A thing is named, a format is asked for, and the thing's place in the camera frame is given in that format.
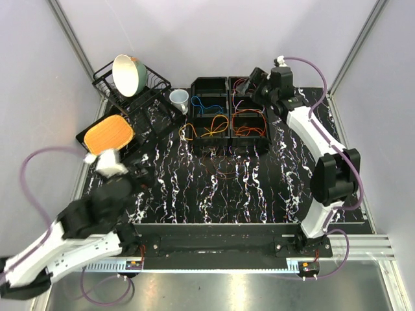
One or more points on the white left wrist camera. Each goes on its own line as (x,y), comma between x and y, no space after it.
(107,163)

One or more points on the black wire dish rack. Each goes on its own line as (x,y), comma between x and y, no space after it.
(151,104)

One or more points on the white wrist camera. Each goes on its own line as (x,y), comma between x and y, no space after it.
(280,62)
(107,163)

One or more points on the white and green bowl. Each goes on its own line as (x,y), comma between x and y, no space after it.
(129,75)

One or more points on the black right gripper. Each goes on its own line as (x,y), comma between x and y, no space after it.
(259,78)

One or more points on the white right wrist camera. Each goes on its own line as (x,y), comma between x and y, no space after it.
(280,62)

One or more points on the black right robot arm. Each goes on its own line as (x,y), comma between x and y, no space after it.
(336,173)

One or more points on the white measuring cup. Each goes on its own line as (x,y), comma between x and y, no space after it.
(179,98)

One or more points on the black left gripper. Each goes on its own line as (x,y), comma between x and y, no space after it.
(148,173)

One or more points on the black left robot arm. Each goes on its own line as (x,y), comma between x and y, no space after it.
(86,231)

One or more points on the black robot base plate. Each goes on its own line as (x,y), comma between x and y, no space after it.
(202,248)

